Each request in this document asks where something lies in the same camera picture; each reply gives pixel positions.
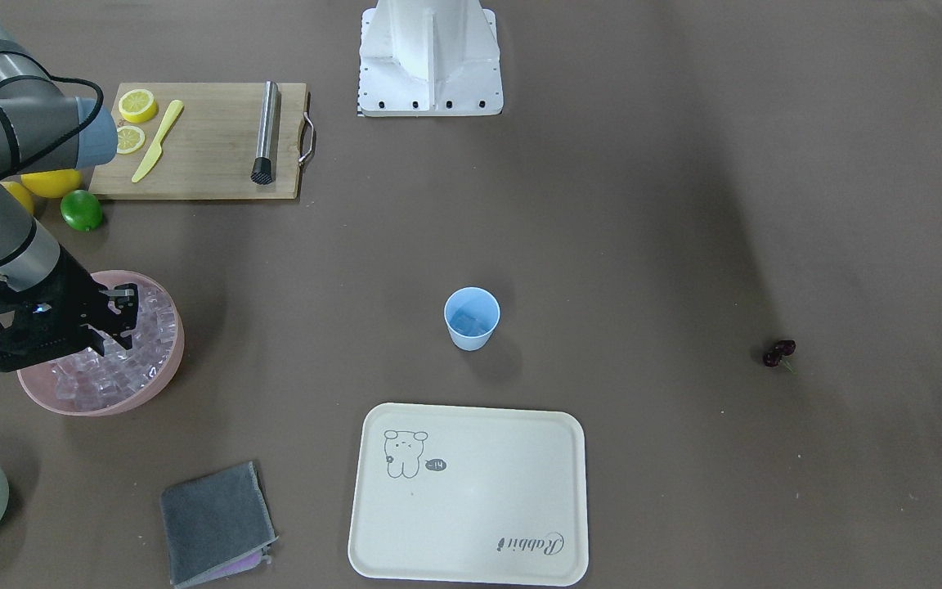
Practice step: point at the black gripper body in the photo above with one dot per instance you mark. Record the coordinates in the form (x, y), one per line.
(75, 290)

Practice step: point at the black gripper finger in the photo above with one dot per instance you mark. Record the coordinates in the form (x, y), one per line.
(124, 300)
(116, 328)

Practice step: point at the dark red cherries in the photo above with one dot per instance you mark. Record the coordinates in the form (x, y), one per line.
(778, 355)

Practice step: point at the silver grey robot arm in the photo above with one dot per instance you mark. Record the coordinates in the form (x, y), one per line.
(41, 129)

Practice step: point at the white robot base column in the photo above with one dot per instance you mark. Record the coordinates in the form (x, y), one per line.
(429, 59)

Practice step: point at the pink bowl of ice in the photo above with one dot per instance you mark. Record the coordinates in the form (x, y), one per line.
(90, 384)

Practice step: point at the light blue plastic cup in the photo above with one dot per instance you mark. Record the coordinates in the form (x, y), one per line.
(471, 315)

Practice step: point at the green lime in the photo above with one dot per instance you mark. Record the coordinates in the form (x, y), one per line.
(82, 211)

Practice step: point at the yellow lemon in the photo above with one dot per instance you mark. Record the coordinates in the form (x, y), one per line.
(52, 184)
(22, 195)

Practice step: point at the wooden cutting board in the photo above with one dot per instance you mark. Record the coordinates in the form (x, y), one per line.
(210, 150)

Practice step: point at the steel muddler rod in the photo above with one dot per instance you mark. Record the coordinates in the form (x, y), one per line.
(264, 161)

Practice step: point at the lemon half slice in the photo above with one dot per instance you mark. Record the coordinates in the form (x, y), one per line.
(138, 106)

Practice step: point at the yellow plastic knife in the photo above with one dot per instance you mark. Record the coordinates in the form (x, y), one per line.
(156, 148)

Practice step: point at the grey folded cloth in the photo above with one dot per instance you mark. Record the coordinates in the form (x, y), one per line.
(216, 526)

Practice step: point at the cream rabbit tray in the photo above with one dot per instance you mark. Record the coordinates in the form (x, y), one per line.
(487, 495)

